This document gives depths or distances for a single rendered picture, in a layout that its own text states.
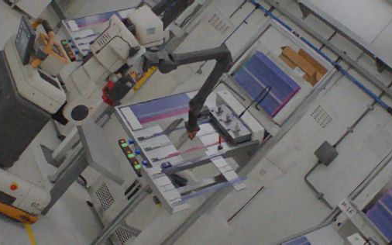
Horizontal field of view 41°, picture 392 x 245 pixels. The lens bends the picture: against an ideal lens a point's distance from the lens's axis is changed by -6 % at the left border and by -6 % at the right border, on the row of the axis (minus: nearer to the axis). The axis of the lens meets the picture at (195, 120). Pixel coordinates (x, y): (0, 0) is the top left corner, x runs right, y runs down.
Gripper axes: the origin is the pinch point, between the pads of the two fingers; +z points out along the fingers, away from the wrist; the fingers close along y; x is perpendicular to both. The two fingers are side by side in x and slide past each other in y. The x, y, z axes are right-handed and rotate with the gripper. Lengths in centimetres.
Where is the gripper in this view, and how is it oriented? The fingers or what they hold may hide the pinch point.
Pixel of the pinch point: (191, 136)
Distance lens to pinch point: 345.4
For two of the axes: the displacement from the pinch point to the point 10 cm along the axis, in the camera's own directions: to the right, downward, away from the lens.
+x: -8.9, 2.3, -3.9
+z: -0.5, 8.0, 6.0
